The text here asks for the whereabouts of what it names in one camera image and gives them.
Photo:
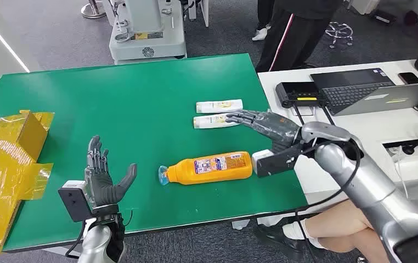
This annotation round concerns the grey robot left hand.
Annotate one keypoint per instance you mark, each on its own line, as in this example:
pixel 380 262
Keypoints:
pixel 100 188

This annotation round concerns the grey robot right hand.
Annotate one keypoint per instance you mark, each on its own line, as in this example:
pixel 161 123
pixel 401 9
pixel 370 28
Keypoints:
pixel 274 127

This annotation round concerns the orange bottle with clear cap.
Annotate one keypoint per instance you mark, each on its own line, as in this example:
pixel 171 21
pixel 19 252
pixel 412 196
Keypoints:
pixel 209 170

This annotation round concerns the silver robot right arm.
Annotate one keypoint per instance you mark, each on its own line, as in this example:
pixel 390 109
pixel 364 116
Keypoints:
pixel 369 181

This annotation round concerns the small white shampoo bottle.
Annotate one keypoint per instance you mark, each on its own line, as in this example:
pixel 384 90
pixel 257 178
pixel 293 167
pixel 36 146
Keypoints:
pixel 212 121
pixel 218 106

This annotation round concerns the black router with antennas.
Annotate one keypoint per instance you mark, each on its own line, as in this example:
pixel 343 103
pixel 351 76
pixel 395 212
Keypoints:
pixel 298 93

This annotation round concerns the black open laptop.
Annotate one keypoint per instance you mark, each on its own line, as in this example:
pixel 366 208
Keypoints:
pixel 350 85

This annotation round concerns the standing person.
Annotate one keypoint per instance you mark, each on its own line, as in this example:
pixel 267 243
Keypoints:
pixel 296 32

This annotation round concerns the cardboard box with yellow tape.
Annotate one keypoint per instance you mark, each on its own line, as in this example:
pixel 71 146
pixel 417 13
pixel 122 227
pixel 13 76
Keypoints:
pixel 2 174

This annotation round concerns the chrome chair base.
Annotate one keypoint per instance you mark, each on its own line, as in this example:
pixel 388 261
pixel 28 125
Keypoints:
pixel 339 32

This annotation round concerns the seated person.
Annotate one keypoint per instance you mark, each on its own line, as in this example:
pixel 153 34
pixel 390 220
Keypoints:
pixel 339 225

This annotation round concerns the grey laptop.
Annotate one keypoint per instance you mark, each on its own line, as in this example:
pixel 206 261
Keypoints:
pixel 390 99

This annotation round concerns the white panel stand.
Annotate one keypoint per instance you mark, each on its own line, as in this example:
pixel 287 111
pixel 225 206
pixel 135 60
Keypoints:
pixel 203 12

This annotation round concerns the desk socket tray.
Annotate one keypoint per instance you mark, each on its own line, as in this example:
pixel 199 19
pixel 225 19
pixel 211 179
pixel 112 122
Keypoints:
pixel 409 147

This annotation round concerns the black smartphone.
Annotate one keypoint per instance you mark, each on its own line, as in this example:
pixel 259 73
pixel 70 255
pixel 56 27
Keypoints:
pixel 409 78

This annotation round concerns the white machine base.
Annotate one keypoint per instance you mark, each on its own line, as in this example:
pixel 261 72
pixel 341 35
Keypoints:
pixel 147 40

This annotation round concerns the black floor device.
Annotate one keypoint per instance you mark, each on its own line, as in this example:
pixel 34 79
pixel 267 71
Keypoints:
pixel 384 17

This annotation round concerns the metal stanchion base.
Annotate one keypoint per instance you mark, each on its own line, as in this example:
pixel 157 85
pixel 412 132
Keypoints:
pixel 92 11

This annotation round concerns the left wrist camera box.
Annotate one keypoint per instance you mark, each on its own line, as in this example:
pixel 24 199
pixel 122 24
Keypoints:
pixel 74 201

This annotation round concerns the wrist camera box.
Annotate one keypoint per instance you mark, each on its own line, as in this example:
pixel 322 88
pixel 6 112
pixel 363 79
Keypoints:
pixel 274 163
pixel 74 201

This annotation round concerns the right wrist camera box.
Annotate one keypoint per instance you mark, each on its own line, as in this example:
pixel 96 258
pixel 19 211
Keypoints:
pixel 274 163

